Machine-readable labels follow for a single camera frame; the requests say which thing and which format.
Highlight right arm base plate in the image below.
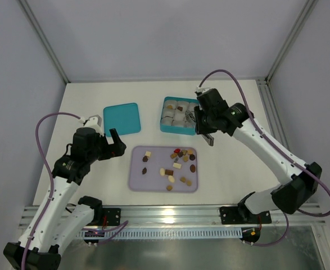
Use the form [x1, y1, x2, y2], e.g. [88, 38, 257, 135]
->
[219, 206, 243, 225]

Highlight slotted cable duct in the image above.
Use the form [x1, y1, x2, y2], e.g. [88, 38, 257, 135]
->
[82, 227, 243, 240]

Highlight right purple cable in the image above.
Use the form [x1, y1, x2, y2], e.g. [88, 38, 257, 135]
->
[198, 69, 330, 217]

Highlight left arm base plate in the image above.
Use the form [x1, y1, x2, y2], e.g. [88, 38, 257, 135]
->
[100, 208, 121, 227]

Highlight metal tongs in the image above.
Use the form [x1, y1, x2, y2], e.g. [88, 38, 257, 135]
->
[185, 110, 215, 147]

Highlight teal chocolate box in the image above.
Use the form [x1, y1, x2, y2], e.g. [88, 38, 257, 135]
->
[160, 96, 198, 136]

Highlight aluminium frame rail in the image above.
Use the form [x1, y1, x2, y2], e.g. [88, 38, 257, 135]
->
[19, 203, 326, 229]

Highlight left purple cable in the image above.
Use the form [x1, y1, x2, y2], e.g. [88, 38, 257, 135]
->
[21, 112, 84, 270]

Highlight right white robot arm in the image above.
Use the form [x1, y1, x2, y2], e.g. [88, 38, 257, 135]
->
[195, 88, 322, 219]

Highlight purple cable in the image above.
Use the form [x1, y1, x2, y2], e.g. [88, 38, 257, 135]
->
[21, 112, 84, 270]
[198, 69, 330, 217]

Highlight brown square chocolate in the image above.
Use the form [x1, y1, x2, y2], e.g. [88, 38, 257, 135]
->
[165, 169, 174, 176]

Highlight white square chocolate centre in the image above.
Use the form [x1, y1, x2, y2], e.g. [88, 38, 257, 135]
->
[173, 163, 182, 169]

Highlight purple tray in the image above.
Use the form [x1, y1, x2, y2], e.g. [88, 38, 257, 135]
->
[128, 146, 199, 194]

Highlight teal box lid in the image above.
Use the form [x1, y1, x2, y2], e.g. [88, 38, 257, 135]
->
[103, 102, 141, 137]

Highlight black swirl round chocolate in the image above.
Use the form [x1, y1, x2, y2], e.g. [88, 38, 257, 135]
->
[189, 154, 196, 161]

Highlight brown leaf chocolate right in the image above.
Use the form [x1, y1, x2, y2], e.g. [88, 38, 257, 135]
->
[190, 164, 196, 173]

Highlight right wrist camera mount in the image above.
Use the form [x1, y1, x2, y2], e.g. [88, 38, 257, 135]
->
[195, 87, 208, 96]

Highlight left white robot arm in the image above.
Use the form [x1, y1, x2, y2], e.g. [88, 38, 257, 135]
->
[3, 127, 126, 269]

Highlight cream oval chocolate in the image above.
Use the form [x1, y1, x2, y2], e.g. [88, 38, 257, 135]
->
[168, 175, 175, 183]

